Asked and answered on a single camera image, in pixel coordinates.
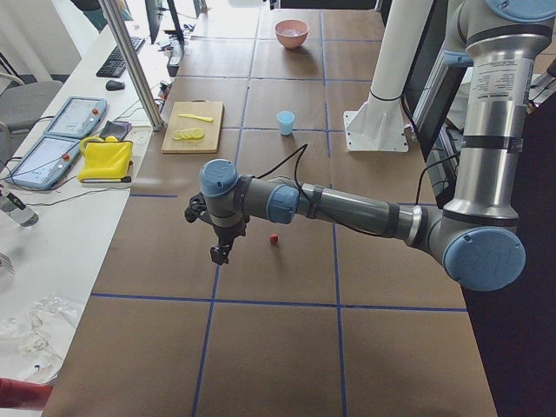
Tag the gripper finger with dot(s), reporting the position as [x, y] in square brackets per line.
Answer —
[220, 254]

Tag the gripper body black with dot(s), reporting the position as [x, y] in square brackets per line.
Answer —
[228, 234]

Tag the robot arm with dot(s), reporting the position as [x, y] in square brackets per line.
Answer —
[435, 146]

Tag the light blue cup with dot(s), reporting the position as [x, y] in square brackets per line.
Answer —
[285, 120]

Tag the pink bowl of ice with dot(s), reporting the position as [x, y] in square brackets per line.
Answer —
[291, 33]

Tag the bamboo cutting board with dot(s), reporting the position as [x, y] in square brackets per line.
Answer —
[209, 143]

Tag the yellow plastic knife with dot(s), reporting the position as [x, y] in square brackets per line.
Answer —
[196, 117]

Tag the yellow bag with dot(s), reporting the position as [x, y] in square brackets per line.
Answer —
[105, 160]

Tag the computer mouse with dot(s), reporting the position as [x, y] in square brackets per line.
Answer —
[114, 85]

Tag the teach pendant far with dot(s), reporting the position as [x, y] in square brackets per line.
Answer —
[77, 117]

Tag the teach pendant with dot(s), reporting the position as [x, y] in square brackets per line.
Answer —
[77, 117]
[45, 163]

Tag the teach pendant near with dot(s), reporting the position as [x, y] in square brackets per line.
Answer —
[45, 163]

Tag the black keyboard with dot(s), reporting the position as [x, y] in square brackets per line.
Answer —
[114, 65]

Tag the clear plastic bag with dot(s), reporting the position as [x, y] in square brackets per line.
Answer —
[35, 342]

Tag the water bottle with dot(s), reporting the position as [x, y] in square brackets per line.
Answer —
[16, 209]

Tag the seated person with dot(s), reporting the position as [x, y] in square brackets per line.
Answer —
[94, 12]

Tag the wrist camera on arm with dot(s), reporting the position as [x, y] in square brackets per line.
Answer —
[197, 210]

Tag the aluminium frame post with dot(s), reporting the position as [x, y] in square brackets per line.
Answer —
[120, 33]

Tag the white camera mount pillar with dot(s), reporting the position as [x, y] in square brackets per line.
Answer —
[378, 124]

